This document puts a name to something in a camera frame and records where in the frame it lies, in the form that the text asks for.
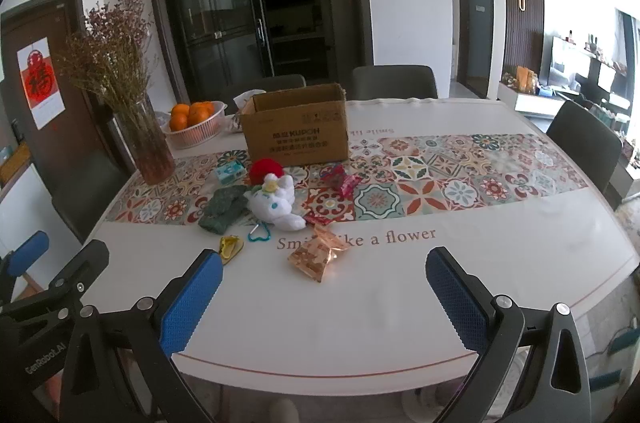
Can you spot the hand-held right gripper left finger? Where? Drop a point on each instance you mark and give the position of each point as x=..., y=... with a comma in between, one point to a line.
x=192, y=298

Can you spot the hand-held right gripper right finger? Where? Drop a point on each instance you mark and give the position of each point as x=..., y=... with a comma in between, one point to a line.
x=460, y=298

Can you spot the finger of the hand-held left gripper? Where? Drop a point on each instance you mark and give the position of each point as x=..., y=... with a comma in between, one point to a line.
x=80, y=273
x=29, y=253

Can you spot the dark green plush toy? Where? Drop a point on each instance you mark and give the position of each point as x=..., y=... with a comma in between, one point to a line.
x=220, y=208

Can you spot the white plush toy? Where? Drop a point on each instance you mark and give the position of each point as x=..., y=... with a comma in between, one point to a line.
x=270, y=205

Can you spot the red fluffy pompom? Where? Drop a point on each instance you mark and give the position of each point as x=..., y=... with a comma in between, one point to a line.
x=261, y=170

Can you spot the red snack packet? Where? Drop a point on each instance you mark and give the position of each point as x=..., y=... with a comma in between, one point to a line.
x=331, y=177
x=352, y=186

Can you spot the brown cardboard box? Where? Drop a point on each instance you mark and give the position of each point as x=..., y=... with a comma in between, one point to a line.
x=295, y=138

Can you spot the yellow carabiner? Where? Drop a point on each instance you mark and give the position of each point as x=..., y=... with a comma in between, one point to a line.
x=231, y=249

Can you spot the dark dining chair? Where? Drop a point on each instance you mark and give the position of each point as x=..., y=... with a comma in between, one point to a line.
x=395, y=83
x=90, y=193
x=585, y=143
x=270, y=84

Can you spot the teal carabiner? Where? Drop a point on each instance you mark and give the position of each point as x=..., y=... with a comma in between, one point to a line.
x=261, y=233

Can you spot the orange snack packet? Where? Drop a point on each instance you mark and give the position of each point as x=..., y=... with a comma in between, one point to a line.
x=315, y=255

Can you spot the teal tissue packet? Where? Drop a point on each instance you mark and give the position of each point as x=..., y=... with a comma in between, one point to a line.
x=230, y=173

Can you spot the glass vase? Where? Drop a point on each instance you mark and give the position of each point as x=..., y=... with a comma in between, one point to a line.
x=147, y=143

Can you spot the small red candy wrapper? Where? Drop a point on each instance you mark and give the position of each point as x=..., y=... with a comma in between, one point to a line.
x=316, y=219

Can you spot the brown wooden door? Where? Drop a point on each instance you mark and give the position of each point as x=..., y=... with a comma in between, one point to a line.
x=75, y=103

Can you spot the white plastic basket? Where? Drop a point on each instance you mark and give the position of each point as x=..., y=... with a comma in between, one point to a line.
x=200, y=135

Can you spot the orange fruit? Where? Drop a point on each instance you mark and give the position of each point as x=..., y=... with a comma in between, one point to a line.
x=178, y=121
x=181, y=108
x=200, y=111

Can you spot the floral tissue box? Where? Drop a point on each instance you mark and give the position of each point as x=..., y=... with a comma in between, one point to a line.
x=239, y=120

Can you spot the white low cabinet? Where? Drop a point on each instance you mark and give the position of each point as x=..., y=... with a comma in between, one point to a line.
x=530, y=100

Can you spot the dried flower bunch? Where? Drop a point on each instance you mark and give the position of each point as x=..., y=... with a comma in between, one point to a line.
x=112, y=53

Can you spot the television screen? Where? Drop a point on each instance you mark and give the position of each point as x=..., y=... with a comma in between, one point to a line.
x=570, y=63

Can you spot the dark glass sliding doors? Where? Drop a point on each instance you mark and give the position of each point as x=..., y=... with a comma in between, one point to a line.
x=225, y=3

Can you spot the red and white wall calendar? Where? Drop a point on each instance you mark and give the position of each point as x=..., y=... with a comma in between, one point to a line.
x=40, y=83

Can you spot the dark slatted wall panel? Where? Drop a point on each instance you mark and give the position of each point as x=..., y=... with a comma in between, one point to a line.
x=510, y=28

